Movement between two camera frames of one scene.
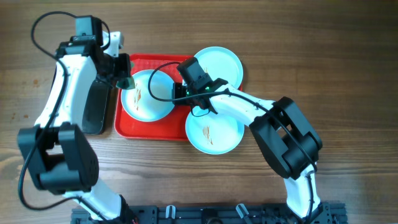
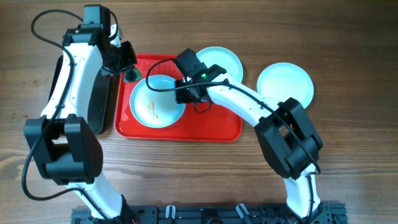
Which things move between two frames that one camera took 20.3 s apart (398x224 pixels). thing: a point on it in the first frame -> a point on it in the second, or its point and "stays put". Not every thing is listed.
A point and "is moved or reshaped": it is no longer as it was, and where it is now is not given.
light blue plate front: (213, 133) -> (281, 81)
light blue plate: (151, 99) is moved or reshaped
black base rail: (332, 213) stays put
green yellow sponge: (127, 83) -> (133, 74)
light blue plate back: (221, 63) stays put
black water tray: (96, 107) stays put
